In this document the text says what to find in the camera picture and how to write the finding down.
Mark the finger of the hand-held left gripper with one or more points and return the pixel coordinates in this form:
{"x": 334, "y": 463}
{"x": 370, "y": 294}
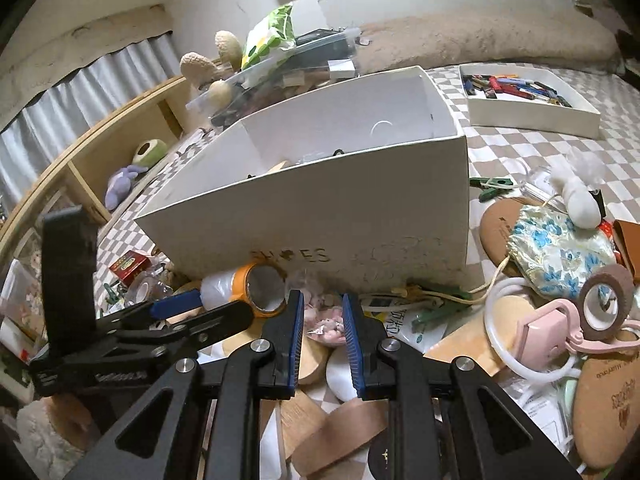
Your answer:
{"x": 175, "y": 306}
{"x": 210, "y": 327}

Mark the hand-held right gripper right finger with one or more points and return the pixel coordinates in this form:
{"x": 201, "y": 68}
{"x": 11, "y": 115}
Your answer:
{"x": 352, "y": 350}

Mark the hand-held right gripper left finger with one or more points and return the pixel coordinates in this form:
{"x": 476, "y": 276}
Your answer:
{"x": 295, "y": 350}

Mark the plastic film roll orange core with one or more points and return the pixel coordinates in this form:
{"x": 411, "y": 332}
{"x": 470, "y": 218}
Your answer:
{"x": 225, "y": 287}

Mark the white shoe box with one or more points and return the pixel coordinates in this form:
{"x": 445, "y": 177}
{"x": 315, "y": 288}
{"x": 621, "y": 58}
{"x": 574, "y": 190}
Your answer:
{"x": 350, "y": 210}

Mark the person's left forearm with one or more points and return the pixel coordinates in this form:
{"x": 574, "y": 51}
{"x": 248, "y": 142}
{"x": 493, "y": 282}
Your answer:
{"x": 37, "y": 432}

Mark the person's left hand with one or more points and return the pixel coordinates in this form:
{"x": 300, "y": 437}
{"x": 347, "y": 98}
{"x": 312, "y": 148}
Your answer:
{"x": 77, "y": 422}

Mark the white round puck light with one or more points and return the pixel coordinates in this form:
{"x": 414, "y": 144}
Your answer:
{"x": 340, "y": 375}

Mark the wrapped brown tape roll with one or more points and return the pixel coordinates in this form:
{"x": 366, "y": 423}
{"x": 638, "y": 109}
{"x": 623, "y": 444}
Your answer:
{"x": 145, "y": 290}

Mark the white green-print sachet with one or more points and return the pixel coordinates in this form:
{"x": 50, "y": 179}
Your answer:
{"x": 400, "y": 330}

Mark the red box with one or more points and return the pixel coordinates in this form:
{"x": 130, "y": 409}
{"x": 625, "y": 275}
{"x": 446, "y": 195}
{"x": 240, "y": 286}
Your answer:
{"x": 127, "y": 266}

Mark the wooden bedside shelf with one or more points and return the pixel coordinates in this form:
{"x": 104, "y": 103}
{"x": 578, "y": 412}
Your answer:
{"x": 90, "y": 195}

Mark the wooden wedge block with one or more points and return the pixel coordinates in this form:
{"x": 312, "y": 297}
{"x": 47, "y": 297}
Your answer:
{"x": 340, "y": 430}

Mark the purple plush toy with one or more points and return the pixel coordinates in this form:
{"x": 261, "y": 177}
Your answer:
{"x": 122, "y": 187}

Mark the green clothespin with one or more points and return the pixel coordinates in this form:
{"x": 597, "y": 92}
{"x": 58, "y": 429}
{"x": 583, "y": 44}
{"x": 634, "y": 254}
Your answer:
{"x": 440, "y": 294}
{"x": 492, "y": 182}

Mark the round black tin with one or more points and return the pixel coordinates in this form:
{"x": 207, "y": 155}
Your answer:
{"x": 382, "y": 460}

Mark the green avocado plush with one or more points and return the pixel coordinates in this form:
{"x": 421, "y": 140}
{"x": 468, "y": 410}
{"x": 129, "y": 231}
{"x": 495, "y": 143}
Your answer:
{"x": 150, "y": 152}

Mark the grey curtain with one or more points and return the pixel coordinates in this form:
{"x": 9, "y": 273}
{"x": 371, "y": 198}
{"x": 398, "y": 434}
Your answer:
{"x": 75, "y": 100}

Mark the clear plastic case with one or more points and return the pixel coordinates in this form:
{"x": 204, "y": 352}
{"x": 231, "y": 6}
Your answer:
{"x": 540, "y": 405}

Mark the yellow ball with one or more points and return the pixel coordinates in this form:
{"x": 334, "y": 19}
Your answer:
{"x": 220, "y": 92}

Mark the beige printed valance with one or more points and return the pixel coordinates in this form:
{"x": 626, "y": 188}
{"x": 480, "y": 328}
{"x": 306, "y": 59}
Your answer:
{"x": 75, "y": 45}

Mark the floral fabric pouch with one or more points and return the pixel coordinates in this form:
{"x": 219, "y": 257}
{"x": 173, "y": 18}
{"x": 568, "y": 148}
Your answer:
{"x": 555, "y": 250}

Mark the brown teddy plush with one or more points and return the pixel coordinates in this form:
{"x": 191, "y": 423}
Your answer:
{"x": 197, "y": 67}

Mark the clear plastic packet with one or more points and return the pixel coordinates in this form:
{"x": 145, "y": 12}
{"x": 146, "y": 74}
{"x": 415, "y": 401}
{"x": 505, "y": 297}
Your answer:
{"x": 537, "y": 185}

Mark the pile of wooden blocks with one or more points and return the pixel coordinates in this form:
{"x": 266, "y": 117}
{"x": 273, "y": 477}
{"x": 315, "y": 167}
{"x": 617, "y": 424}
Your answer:
{"x": 300, "y": 80}

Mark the round cork board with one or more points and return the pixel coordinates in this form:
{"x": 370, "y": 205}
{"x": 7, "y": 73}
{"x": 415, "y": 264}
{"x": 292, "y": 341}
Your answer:
{"x": 605, "y": 410}

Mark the clear plastic storage bin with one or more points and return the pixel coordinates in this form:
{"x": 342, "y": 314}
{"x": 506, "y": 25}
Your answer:
{"x": 300, "y": 67}

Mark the white fluffy doll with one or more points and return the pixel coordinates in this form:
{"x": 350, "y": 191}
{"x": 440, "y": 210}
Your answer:
{"x": 580, "y": 205}

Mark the small red packet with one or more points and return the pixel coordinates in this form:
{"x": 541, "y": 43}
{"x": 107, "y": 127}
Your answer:
{"x": 605, "y": 232}

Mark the small white box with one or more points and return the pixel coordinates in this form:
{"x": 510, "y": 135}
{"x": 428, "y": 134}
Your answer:
{"x": 342, "y": 69}

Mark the green wet wipes pack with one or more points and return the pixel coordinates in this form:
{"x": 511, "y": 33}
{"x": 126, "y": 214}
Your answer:
{"x": 267, "y": 40}

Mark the white shallow box tray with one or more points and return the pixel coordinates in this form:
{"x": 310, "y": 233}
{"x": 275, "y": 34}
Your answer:
{"x": 525, "y": 117}

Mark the brown leather pouch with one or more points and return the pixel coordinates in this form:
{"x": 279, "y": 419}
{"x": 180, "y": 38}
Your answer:
{"x": 627, "y": 245}

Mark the black box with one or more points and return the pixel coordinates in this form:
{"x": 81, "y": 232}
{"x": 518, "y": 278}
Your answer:
{"x": 325, "y": 47}

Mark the pile of colourful lighters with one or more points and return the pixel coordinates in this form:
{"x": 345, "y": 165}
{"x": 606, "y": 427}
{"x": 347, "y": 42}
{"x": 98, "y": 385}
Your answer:
{"x": 505, "y": 85}

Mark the beige fuzzy blanket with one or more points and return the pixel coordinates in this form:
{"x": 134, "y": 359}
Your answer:
{"x": 475, "y": 40}

